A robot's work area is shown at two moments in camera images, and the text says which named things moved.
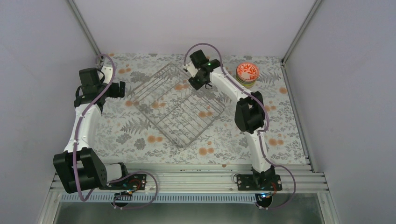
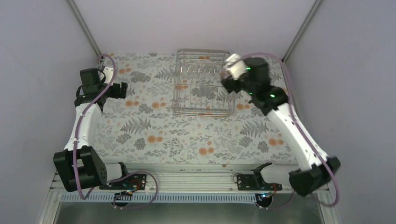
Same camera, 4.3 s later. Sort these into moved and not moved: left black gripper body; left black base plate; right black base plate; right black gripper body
Moved: right black gripper body
Not moved: left black base plate; left black gripper body; right black base plate
